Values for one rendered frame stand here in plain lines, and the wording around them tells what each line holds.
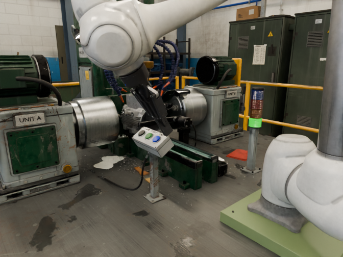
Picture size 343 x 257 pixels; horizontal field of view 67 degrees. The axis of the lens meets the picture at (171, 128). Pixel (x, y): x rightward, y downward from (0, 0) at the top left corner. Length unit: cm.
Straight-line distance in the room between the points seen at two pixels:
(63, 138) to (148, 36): 79
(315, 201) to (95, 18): 63
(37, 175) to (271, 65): 386
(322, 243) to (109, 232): 65
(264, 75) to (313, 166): 387
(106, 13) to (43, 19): 619
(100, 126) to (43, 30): 547
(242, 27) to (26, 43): 437
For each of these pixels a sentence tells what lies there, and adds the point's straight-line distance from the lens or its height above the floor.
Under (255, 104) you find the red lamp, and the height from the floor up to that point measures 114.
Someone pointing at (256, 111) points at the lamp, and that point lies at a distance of 129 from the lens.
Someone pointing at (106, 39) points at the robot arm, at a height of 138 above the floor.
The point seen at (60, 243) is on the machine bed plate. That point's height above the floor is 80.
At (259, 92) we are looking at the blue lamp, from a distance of 128.
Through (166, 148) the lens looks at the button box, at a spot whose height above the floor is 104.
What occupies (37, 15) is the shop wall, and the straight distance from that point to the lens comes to 664.
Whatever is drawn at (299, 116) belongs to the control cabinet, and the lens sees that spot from 432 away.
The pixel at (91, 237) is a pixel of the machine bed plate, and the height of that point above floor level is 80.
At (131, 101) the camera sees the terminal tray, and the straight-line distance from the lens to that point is 151.
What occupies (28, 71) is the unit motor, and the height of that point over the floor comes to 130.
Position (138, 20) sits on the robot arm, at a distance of 50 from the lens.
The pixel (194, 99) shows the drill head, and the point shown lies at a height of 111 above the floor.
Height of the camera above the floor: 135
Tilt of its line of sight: 15 degrees down
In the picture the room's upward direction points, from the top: straight up
